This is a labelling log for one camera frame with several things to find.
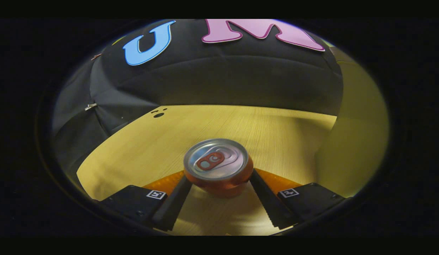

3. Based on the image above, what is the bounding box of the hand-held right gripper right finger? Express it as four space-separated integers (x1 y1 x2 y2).
248 168 346 230

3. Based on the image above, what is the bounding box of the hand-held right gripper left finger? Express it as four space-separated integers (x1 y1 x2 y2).
99 170 194 232

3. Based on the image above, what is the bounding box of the orange pop can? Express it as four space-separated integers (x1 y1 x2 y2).
183 138 254 199

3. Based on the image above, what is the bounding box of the green desktop garbage bin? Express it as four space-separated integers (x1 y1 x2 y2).
314 46 389 198

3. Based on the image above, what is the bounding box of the wooden desktop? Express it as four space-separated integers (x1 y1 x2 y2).
76 104 337 236

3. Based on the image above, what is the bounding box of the black backdrop cloth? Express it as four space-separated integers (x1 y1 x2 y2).
51 19 344 167

